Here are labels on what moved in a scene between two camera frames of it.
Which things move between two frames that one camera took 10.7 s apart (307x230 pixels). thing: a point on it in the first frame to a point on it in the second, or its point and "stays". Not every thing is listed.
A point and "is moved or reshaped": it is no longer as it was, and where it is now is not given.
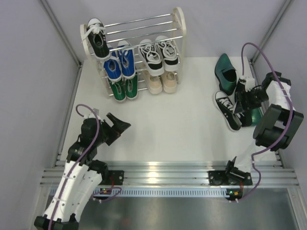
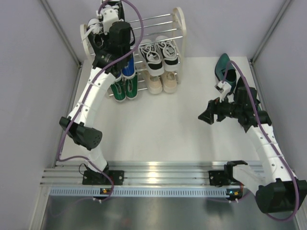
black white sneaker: [167, 50] stays
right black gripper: [243, 96] to [214, 108]
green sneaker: [131, 87] stays
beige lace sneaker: [170, 80] stays
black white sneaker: [151, 56] stays
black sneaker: [226, 108] is moved or reshaped
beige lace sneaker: [154, 83] stays
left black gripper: [120, 125] to [107, 44]
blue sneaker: [127, 59] stays
